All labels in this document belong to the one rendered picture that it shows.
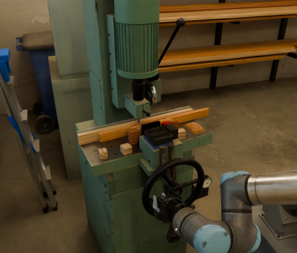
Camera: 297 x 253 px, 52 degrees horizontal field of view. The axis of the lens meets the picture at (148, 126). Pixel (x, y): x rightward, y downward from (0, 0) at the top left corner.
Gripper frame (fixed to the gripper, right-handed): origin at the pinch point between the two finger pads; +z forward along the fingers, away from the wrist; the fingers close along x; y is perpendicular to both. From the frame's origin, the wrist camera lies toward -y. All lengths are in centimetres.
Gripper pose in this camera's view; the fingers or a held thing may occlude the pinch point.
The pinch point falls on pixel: (156, 204)
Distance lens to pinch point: 117.9
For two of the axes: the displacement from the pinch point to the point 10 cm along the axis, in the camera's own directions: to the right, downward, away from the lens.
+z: -4.2, -1.2, 9.0
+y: -1.5, -9.7, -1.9
